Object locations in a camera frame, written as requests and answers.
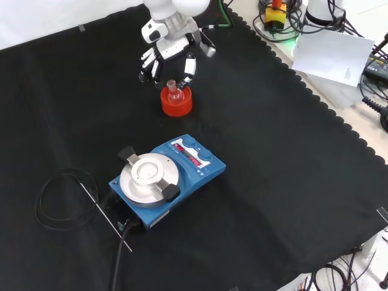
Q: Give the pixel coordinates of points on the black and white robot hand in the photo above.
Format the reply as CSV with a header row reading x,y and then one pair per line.
x,y
172,48

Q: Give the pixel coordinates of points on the clear round-bottom flask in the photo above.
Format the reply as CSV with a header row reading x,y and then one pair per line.
x,y
175,97

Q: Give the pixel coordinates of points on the grey tape strip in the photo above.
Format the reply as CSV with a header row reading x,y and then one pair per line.
x,y
82,28

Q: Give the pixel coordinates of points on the yellow stop button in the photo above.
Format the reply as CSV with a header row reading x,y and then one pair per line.
x,y
275,14

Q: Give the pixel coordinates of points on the blue heater with steel plate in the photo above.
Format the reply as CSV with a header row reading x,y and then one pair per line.
x,y
194,182

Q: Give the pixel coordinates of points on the black bench cloth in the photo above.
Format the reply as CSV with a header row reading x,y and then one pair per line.
x,y
272,151

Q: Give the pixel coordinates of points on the white pale board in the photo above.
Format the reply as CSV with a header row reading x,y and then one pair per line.
x,y
330,54

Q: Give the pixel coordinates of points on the thin steel probe rod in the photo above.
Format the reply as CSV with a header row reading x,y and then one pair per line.
x,y
104,214

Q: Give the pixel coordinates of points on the black power adapter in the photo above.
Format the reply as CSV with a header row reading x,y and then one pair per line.
x,y
377,71

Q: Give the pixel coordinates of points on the black tripod leg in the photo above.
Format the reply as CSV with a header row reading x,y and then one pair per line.
x,y
380,45

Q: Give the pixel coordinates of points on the clear tape piece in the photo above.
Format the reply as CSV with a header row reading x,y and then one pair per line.
x,y
383,213

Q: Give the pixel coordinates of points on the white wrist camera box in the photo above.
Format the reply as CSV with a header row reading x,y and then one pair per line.
x,y
153,31

